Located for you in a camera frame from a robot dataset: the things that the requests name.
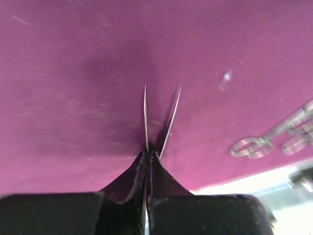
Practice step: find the steel tweezers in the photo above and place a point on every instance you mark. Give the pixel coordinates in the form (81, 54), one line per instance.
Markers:
(158, 124)

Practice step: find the purple cloth wrap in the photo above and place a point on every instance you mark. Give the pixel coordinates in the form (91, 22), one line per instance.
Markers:
(72, 77)

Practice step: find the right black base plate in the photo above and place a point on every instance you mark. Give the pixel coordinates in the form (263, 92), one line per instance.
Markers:
(302, 179)

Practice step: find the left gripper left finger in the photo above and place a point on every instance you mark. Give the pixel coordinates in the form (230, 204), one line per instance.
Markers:
(117, 209)

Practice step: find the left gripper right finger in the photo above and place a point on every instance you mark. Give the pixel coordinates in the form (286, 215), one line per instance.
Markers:
(173, 210)

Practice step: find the small steel scissors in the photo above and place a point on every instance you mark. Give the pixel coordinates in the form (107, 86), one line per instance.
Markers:
(301, 135)

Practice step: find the long steel scissors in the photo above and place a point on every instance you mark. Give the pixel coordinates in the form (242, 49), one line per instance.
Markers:
(257, 147)

